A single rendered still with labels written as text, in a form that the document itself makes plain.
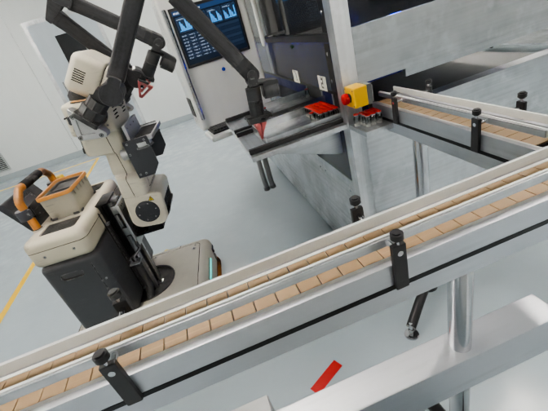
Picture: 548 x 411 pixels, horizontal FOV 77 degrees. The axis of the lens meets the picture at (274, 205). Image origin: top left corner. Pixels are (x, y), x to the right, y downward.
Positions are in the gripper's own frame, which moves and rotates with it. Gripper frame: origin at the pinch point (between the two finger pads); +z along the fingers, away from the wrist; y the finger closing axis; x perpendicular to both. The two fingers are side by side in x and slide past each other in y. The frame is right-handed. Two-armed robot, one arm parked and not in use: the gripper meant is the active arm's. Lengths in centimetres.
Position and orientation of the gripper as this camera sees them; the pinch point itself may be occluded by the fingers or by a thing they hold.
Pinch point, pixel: (262, 137)
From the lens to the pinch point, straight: 141.1
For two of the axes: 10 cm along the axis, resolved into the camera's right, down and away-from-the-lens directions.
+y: 9.5, -2.7, 1.7
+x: -2.7, -4.1, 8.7
